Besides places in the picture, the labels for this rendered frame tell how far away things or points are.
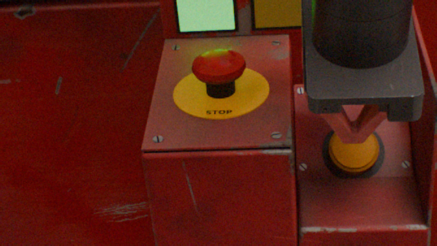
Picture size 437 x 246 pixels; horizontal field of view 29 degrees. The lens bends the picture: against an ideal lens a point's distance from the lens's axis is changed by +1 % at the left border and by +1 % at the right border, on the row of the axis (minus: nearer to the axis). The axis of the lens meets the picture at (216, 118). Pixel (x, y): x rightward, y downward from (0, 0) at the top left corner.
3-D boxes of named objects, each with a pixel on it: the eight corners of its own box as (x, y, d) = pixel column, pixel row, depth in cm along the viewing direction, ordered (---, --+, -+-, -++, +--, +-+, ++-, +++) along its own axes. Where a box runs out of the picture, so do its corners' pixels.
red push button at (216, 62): (193, 114, 61) (188, 72, 59) (197, 85, 64) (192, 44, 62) (247, 112, 61) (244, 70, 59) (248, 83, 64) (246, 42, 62)
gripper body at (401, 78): (403, 0, 55) (415, -97, 50) (421, 117, 49) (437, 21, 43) (303, 4, 56) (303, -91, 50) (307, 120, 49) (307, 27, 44)
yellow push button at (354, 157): (329, 179, 66) (330, 171, 64) (326, 134, 67) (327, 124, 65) (378, 178, 65) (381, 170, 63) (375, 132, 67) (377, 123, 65)
